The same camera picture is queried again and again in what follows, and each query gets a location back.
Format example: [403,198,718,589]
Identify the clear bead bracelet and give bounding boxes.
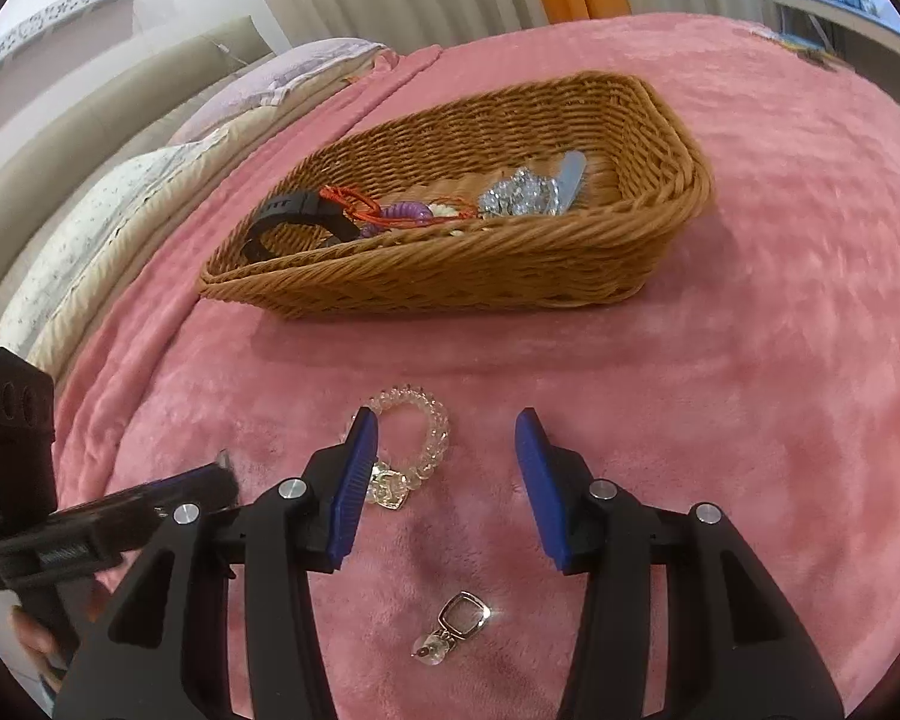
[343,383,454,512]

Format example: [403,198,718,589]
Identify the black smart watch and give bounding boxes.
[242,190,361,263]

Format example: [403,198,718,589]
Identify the purple spiral hair tie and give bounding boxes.
[359,196,431,238]

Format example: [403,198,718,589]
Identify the red string cord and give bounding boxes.
[318,184,483,231]

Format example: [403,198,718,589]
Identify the crystal butterfly hair clip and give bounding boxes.
[478,167,559,218]

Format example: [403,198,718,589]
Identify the light blue hair clip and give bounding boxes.
[549,151,587,216]

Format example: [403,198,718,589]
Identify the person's hand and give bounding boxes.
[9,578,112,692]

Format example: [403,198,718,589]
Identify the beige quilt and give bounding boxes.
[23,49,400,380]

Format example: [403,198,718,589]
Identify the pink fleece blanket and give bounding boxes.
[55,13,900,718]

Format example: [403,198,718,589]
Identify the white floral pillow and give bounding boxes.
[0,128,226,356]

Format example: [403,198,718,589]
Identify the beige upholstered headboard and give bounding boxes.
[0,16,271,283]

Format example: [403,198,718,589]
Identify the purple lace pillow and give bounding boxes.
[169,37,388,145]

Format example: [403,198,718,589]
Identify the brown wicker basket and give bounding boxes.
[199,71,713,319]

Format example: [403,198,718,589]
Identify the colourful booklet on bed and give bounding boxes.
[749,26,847,71]

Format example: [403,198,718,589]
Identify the white desk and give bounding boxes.
[767,0,900,70]

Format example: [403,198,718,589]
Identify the silver square ring charm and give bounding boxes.
[411,590,494,667]

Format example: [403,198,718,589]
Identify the white wall shelf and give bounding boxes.
[0,0,118,71]

